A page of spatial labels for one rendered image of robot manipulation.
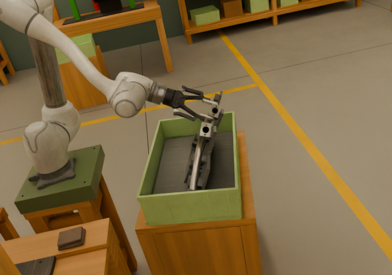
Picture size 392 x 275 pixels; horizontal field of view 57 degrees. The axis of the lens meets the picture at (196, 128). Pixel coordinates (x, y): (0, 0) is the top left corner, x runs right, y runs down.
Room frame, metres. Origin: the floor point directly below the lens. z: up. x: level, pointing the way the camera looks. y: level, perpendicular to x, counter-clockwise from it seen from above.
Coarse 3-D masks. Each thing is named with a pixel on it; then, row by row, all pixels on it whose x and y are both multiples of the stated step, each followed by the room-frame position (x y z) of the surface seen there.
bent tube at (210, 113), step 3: (213, 105) 1.37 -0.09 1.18; (216, 105) 1.37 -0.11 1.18; (219, 105) 1.37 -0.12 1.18; (213, 108) 1.38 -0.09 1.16; (216, 108) 1.37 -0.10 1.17; (219, 108) 1.36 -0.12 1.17; (210, 111) 1.35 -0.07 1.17; (213, 111) 1.41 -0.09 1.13; (216, 111) 1.38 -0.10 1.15; (210, 114) 1.34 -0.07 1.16; (213, 114) 1.35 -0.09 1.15; (216, 114) 1.34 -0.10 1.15; (216, 117) 1.33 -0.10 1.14; (207, 120) 1.42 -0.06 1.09; (210, 120) 1.41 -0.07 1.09; (210, 123) 1.42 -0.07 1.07; (192, 162) 1.31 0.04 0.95
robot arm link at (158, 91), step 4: (156, 84) 1.40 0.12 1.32; (160, 84) 1.41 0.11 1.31; (152, 88) 1.38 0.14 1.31; (156, 88) 1.39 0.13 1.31; (160, 88) 1.39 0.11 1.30; (164, 88) 1.39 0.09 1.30; (152, 92) 1.37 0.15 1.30; (156, 92) 1.37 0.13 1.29; (160, 92) 1.38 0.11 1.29; (164, 92) 1.39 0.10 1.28; (152, 96) 1.37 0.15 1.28; (156, 96) 1.37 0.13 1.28; (160, 96) 1.37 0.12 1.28; (148, 100) 1.38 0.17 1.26; (152, 100) 1.38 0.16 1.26; (156, 100) 1.37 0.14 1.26; (160, 100) 1.37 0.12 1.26
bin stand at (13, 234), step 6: (0, 210) 1.44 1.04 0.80; (0, 216) 1.41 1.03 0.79; (6, 216) 1.45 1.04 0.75; (0, 222) 1.43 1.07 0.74; (6, 222) 1.43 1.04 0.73; (0, 228) 1.41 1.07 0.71; (6, 228) 1.41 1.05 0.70; (12, 228) 1.44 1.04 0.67; (6, 234) 1.41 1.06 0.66; (12, 234) 1.42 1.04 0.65; (18, 234) 1.46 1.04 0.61; (6, 240) 1.41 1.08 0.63
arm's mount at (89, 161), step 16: (80, 160) 1.55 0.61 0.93; (96, 160) 1.52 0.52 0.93; (80, 176) 1.41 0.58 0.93; (96, 176) 1.43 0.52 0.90; (32, 192) 1.36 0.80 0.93; (48, 192) 1.33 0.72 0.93; (64, 192) 1.32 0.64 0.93; (80, 192) 1.32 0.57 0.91; (96, 192) 1.35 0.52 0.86; (32, 208) 1.32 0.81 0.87; (48, 208) 1.32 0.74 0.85
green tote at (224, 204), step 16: (224, 112) 1.68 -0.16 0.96; (160, 128) 1.70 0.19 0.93; (176, 128) 1.72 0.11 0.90; (192, 128) 1.70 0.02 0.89; (224, 128) 1.68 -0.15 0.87; (160, 144) 1.62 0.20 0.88; (144, 176) 1.27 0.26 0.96; (144, 192) 1.21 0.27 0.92; (176, 192) 1.12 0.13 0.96; (192, 192) 1.10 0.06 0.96; (208, 192) 1.09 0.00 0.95; (224, 192) 1.08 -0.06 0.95; (240, 192) 1.20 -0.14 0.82; (144, 208) 1.14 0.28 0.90; (160, 208) 1.13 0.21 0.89; (176, 208) 1.12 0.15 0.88; (192, 208) 1.11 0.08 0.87; (208, 208) 1.10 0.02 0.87; (224, 208) 1.08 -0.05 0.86; (240, 208) 1.10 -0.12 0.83; (160, 224) 1.13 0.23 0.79
